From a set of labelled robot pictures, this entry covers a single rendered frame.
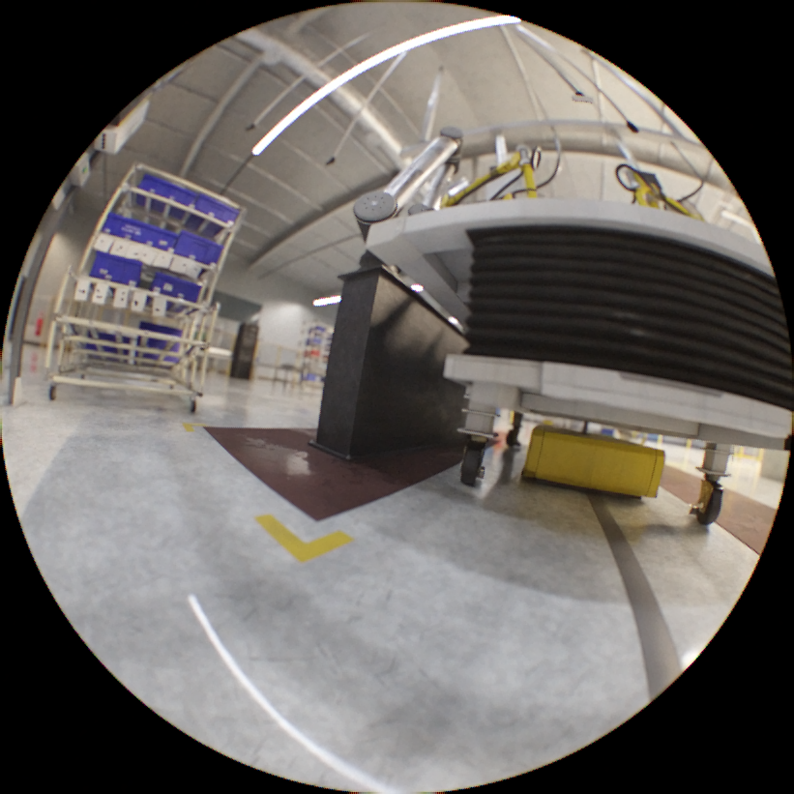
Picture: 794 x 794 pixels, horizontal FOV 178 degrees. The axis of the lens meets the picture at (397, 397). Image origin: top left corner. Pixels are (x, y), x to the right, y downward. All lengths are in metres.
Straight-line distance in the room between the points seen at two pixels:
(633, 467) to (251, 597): 1.43
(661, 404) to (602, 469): 0.88
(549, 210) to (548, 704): 0.85
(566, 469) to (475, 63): 10.32
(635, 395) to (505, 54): 10.03
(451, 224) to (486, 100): 10.21
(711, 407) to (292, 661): 0.73
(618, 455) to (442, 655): 1.17
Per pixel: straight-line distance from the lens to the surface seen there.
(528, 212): 0.67
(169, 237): 2.21
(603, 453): 1.34
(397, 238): 0.77
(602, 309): 0.58
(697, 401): 0.57
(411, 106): 11.05
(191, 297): 1.96
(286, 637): 0.39
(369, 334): 1.16
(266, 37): 8.51
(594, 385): 0.48
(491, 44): 10.12
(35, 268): 1.79
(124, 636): 0.42
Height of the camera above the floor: 0.32
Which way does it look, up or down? level
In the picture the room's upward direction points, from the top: 9 degrees clockwise
